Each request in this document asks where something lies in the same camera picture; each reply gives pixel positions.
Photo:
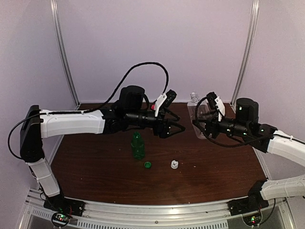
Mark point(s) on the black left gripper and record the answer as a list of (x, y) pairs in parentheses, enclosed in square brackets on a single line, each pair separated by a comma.
[(163, 130)]

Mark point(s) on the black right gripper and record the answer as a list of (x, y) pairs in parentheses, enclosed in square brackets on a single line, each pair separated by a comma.
[(209, 124)]

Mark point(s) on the clear bottle white cap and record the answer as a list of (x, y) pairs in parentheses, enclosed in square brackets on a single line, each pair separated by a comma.
[(204, 111)]

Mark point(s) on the green plastic bottle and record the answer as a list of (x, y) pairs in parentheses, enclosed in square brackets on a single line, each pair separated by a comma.
[(138, 146)]

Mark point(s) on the green bottle cap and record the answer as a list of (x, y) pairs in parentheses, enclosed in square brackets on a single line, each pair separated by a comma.
[(147, 164)]

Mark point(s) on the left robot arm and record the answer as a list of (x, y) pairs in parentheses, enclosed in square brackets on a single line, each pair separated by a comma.
[(126, 111)]

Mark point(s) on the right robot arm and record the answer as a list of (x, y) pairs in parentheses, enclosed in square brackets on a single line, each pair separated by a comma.
[(245, 130)]

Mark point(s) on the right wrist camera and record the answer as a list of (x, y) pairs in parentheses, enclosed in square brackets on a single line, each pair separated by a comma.
[(216, 105)]

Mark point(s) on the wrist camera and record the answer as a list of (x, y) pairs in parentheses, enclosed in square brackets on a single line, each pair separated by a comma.
[(163, 101), (216, 105)]

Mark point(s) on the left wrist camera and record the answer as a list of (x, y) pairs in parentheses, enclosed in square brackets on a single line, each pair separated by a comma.
[(163, 101)]

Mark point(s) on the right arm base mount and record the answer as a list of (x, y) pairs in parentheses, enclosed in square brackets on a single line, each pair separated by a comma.
[(253, 202)]

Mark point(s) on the aluminium front rail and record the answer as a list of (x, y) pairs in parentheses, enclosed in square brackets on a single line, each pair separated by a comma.
[(98, 215)]

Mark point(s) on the right aluminium frame post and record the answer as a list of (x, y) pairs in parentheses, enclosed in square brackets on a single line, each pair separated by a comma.
[(247, 50)]

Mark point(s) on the aluminium frame post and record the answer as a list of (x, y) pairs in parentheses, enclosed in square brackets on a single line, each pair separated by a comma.
[(247, 50), (62, 51)]

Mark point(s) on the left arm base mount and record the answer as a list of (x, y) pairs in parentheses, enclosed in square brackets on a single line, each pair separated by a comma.
[(61, 204)]

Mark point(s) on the left aluminium frame post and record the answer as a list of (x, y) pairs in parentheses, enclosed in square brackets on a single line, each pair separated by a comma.
[(62, 51)]

